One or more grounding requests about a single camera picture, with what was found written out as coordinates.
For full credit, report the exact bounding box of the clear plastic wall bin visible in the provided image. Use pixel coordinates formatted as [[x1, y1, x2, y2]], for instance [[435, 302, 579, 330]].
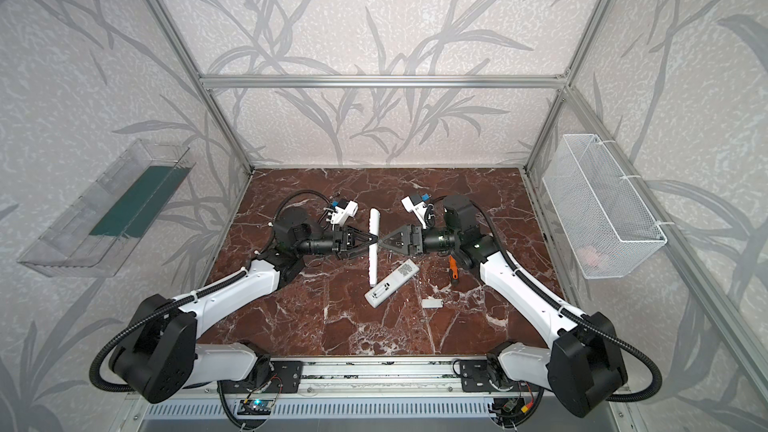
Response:
[[18, 139, 196, 278]]

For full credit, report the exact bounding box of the white remote with coloured buttons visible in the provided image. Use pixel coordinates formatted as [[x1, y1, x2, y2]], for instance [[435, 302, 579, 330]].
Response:
[[368, 208, 381, 287]]

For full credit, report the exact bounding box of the aluminium cage frame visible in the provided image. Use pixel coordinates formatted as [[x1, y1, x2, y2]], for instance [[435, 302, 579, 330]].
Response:
[[143, 0, 767, 399]]

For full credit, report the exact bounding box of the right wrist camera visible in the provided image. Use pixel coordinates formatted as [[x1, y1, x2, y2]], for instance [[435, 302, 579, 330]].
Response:
[[401, 193, 429, 229]]

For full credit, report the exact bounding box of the white battery cover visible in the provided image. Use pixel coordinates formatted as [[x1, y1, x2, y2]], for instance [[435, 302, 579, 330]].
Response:
[[421, 298, 443, 309]]

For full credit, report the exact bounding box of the white remote control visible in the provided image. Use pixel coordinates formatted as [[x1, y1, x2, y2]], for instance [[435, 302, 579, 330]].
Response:
[[365, 260, 420, 308]]

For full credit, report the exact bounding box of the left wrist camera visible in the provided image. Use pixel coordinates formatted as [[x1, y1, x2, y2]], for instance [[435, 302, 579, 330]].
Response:
[[326, 199, 358, 227]]

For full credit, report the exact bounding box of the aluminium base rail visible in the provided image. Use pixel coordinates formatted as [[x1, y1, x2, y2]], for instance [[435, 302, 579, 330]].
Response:
[[174, 356, 541, 398]]

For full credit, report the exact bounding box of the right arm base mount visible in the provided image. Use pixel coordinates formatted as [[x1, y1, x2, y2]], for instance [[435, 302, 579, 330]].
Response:
[[452, 359, 540, 394]]

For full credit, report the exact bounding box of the pink object in basket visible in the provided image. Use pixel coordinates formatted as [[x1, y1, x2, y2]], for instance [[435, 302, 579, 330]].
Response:
[[577, 245, 604, 268]]

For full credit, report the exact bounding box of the white wire mesh basket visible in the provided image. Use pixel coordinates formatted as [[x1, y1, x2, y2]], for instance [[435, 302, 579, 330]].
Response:
[[543, 134, 667, 280]]

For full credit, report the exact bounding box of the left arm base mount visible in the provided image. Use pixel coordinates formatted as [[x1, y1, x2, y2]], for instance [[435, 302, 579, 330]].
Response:
[[219, 360, 304, 394]]

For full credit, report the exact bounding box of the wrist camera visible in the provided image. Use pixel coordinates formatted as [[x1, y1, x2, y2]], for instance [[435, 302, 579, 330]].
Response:
[[401, 193, 429, 229], [326, 199, 358, 227]]

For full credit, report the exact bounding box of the orange handled screwdriver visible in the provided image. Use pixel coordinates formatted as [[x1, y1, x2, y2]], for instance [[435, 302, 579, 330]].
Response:
[[449, 256, 459, 286]]

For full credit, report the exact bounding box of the green lit circuit board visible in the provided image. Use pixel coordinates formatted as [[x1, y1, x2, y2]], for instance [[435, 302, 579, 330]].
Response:
[[236, 398, 274, 417]]

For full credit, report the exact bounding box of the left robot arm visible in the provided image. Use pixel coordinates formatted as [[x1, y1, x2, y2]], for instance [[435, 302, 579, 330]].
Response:
[[89, 200, 380, 404]]

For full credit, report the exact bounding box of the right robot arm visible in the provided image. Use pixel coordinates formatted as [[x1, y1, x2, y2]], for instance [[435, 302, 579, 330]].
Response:
[[378, 193, 663, 418]]

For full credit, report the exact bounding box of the right base wiring connector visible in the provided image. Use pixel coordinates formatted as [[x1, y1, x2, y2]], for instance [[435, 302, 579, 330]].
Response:
[[491, 397, 535, 420]]

